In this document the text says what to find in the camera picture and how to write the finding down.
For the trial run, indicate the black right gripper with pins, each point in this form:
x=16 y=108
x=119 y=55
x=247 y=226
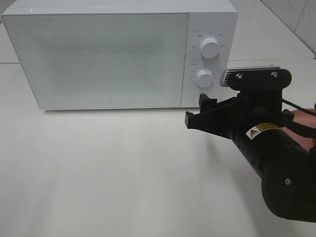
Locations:
x=225 y=119

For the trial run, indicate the round microwave door button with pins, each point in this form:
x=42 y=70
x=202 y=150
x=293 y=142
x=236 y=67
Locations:
x=196 y=98

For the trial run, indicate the white microwave knob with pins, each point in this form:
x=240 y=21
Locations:
x=204 y=78
x=209 y=47

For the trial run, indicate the pink round plate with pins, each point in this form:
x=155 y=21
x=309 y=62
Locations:
x=304 y=131

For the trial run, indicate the white microwave door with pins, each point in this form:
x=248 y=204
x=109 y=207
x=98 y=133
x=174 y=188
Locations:
x=101 y=61

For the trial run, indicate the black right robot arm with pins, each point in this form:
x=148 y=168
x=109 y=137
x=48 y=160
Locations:
x=257 y=125

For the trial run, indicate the white microwave oven body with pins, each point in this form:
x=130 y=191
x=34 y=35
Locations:
x=216 y=18

